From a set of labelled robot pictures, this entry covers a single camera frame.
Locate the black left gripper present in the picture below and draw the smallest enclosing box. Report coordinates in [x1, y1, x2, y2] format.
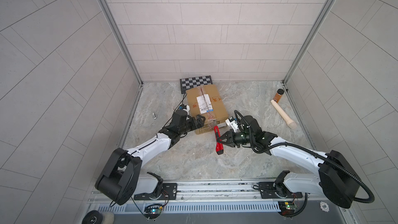
[177, 116, 206, 136]

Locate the red utility knife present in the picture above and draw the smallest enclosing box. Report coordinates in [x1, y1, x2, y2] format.
[214, 125, 224, 155]

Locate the brown cardboard express box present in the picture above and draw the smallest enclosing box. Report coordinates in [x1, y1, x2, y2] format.
[186, 85, 229, 135]

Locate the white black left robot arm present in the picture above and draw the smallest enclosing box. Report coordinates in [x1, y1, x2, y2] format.
[95, 110, 206, 205]

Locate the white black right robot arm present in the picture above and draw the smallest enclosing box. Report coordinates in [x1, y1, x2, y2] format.
[214, 116, 361, 208]

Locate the black white chessboard case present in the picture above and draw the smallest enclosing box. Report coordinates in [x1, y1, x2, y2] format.
[179, 76, 213, 94]

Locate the wooden rolling pin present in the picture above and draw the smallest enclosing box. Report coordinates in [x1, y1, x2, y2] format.
[270, 100, 297, 130]

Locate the brown spice jar black lid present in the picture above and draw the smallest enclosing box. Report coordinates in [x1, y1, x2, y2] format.
[273, 89, 285, 103]

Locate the right green circuit board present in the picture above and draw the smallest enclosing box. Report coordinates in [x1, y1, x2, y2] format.
[278, 201, 296, 216]

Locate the green circuit board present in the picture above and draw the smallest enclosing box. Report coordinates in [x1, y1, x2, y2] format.
[278, 201, 296, 216]
[145, 204, 164, 215]

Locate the left green circuit board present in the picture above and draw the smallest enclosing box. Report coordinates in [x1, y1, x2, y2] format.
[145, 204, 164, 215]

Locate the white round sticker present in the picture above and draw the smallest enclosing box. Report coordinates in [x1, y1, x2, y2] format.
[320, 201, 330, 213]

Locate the black wheel roller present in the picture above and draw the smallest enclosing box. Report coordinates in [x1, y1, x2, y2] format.
[81, 210, 104, 224]

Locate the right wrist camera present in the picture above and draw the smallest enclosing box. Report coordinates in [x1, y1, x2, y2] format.
[225, 117, 240, 133]

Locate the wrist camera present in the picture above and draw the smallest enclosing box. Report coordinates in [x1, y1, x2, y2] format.
[179, 104, 190, 114]
[225, 117, 240, 133]

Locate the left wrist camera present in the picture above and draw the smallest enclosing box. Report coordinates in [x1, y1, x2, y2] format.
[179, 104, 190, 114]

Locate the black corrugated cable conduit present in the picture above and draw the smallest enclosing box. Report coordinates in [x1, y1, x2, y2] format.
[234, 109, 375, 204]

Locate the aluminium mounting rail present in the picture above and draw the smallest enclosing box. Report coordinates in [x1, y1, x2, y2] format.
[86, 178, 347, 206]

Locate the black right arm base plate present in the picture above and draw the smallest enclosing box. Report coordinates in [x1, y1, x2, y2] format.
[252, 181, 303, 199]

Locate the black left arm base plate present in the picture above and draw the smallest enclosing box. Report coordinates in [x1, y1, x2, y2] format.
[133, 183, 178, 201]

